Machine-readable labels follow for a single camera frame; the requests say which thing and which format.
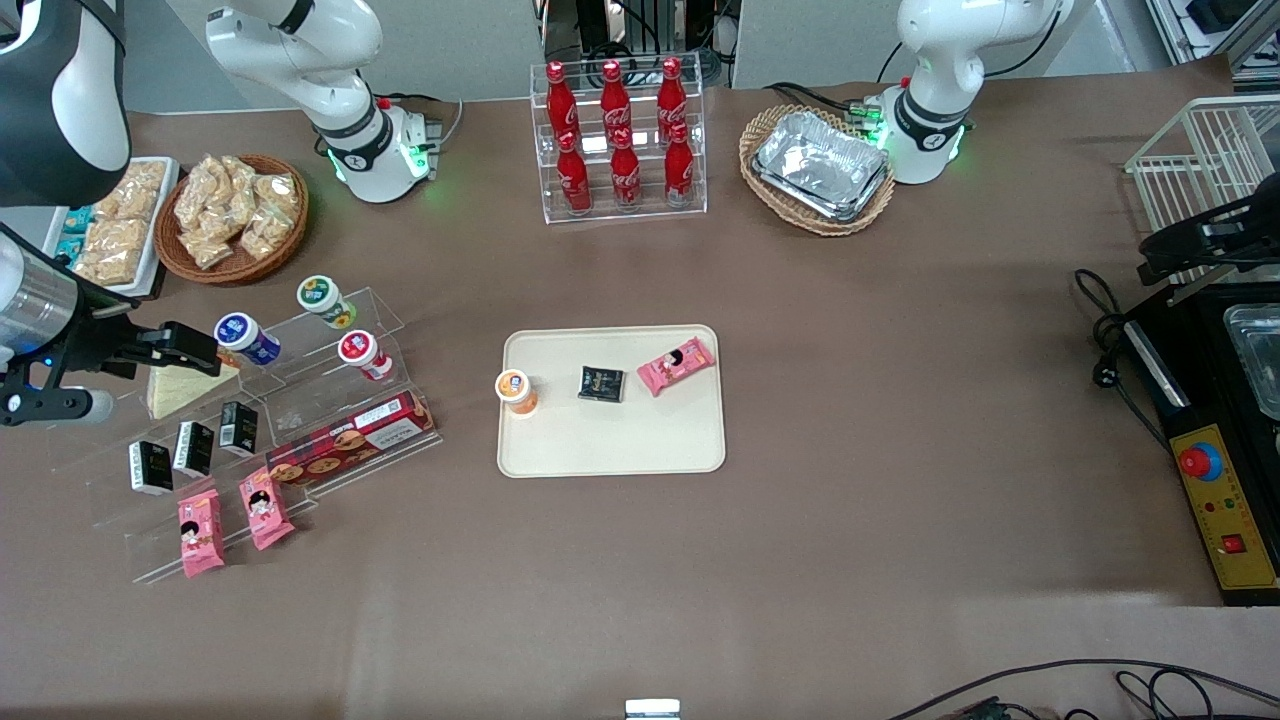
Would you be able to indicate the clear bag of crackers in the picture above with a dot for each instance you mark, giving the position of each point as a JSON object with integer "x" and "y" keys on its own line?
{"x": 265, "y": 232}
{"x": 235, "y": 180}
{"x": 195, "y": 195}
{"x": 275, "y": 190}
{"x": 207, "y": 248}

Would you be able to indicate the triangle sandwich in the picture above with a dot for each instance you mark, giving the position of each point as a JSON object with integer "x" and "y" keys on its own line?
{"x": 185, "y": 392}

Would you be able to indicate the red lid yogurt cup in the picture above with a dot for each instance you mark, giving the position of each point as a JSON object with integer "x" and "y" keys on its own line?
{"x": 357, "y": 348}

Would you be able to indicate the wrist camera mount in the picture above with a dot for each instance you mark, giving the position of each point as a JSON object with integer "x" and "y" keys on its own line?
{"x": 1165, "y": 273}
{"x": 50, "y": 405}

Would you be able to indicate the black snack packet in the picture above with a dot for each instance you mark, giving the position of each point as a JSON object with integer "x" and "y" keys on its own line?
{"x": 601, "y": 384}

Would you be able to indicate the clear acrylic tiered stand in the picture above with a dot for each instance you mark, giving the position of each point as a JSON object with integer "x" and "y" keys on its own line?
{"x": 300, "y": 400}

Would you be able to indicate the clear acrylic bottle rack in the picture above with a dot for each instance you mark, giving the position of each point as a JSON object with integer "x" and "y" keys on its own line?
{"x": 700, "y": 150}

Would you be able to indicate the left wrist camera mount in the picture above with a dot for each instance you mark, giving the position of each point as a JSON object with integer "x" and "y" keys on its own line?
{"x": 1165, "y": 273}

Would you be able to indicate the grey aluminium frame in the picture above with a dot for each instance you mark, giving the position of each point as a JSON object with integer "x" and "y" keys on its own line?
{"x": 1250, "y": 40}

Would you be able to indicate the aluminium foil container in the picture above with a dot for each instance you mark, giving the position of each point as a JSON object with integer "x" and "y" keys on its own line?
{"x": 868, "y": 206}
{"x": 820, "y": 160}

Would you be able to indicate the pink cartoon snack packet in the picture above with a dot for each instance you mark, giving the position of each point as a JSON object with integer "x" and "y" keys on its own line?
{"x": 200, "y": 533}
{"x": 675, "y": 366}
{"x": 265, "y": 509}

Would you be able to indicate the clear bag of rice snacks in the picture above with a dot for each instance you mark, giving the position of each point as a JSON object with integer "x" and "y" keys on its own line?
{"x": 115, "y": 250}
{"x": 135, "y": 190}

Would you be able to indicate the small teal packet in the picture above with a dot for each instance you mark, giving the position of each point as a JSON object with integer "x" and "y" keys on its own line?
{"x": 68, "y": 249}
{"x": 78, "y": 217}

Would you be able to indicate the white rectangular dish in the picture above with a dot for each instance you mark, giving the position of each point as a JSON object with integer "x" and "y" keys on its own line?
{"x": 160, "y": 230}

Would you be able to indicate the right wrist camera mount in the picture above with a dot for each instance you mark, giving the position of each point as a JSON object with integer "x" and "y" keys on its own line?
{"x": 50, "y": 405}

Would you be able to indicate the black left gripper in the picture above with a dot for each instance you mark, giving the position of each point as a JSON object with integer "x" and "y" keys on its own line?
{"x": 1182, "y": 243}

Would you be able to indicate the beige plastic serving tray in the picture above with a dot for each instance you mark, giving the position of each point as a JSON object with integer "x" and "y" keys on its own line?
{"x": 600, "y": 440}

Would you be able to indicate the red emergency stop button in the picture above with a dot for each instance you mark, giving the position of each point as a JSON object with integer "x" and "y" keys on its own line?
{"x": 1197, "y": 462}

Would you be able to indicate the red cola bottle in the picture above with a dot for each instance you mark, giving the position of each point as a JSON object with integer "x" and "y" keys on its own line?
{"x": 561, "y": 100}
{"x": 573, "y": 178}
{"x": 614, "y": 100}
{"x": 625, "y": 175}
{"x": 671, "y": 95}
{"x": 679, "y": 170}

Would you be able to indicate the black sealing machine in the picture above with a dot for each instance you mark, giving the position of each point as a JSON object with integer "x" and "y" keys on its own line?
{"x": 1240, "y": 500}

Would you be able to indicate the red tartan shortbread box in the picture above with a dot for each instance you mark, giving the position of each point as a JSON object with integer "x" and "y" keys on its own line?
{"x": 350, "y": 440}

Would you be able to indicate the metal container in machine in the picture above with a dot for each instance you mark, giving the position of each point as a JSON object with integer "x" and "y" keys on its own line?
{"x": 1258, "y": 360}

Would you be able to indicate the small black snack box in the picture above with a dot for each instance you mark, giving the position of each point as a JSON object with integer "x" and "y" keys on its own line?
{"x": 150, "y": 468}
{"x": 238, "y": 428}
{"x": 193, "y": 449}

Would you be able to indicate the black equipment frame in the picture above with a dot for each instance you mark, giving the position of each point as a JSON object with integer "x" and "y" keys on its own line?
{"x": 600, "y": 20}

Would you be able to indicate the light wicker basket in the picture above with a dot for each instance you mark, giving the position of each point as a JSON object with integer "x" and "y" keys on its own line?
{"x": 850, "y": 223}

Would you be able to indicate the green lid yogurt cup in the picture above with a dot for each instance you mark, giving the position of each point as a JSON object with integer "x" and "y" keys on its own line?
{"x": 318, "y": 293}

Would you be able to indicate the orange lid cup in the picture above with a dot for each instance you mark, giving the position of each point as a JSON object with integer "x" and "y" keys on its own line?
{"x": 516, "y": 390}

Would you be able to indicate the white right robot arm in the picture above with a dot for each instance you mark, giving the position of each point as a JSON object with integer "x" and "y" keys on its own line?
{"x": 300, "y": 50}

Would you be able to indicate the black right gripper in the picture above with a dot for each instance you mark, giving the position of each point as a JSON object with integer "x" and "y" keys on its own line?
{"x": 103, "y": 337}

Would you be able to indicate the brown wicker basket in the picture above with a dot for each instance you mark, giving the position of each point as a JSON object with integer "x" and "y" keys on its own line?
{"x": 240, "y": 270}

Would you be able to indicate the blue lid yogurt cup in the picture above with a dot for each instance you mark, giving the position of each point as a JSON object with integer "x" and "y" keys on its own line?
{"x": 240, "y": 332}

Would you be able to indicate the grey metal strip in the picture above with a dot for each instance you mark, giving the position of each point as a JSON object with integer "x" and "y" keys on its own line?
{"x": 1190, "y": 291}

